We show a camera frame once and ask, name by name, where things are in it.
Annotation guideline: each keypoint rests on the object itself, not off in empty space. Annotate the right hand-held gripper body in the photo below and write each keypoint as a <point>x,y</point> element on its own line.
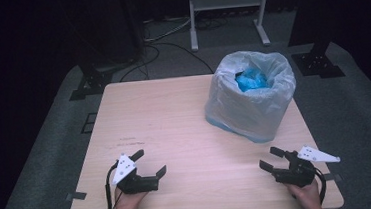
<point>296,174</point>

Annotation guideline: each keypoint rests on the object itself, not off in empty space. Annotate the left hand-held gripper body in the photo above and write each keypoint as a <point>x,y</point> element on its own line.
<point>136,185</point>

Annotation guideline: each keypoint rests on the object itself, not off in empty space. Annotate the translucent white trash bag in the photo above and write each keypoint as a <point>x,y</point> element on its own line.
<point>251,112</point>

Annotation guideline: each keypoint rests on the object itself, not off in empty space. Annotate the person's left hand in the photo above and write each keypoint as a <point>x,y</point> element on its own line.
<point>127,204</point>

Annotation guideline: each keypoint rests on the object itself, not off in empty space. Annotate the person's right hand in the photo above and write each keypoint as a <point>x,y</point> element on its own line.
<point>306,195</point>

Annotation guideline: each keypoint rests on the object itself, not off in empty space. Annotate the grey tape strip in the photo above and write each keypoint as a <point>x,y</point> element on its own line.
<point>333,177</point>
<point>78,195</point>

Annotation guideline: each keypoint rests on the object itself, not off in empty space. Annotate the crumpled blue plastic waste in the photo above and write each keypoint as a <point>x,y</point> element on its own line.
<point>250,81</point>

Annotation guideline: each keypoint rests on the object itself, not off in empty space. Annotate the black stand base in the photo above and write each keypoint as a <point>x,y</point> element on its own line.
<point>93,81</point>
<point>317,64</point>

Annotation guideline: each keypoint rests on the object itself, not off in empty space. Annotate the white metal stand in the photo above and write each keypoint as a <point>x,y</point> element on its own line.
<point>227,0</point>

